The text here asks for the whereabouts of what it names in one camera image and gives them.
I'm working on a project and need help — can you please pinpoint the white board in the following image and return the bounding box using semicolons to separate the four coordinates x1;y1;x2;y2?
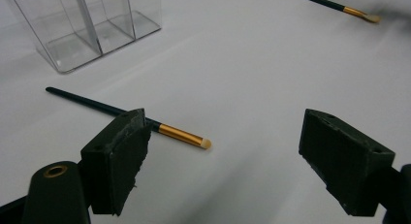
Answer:
0;0;411;224

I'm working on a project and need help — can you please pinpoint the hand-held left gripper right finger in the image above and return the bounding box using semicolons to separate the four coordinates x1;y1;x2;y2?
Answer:
298;108;396;217

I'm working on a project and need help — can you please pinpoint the round tip makeup brush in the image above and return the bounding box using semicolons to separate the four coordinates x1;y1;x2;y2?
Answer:
45;86;213;150

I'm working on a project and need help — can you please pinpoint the clear plastic organizer box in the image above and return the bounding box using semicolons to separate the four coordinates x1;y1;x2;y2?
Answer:
3;0;163;74

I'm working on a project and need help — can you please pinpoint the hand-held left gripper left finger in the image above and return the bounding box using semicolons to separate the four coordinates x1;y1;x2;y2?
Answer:
79;108;153;217

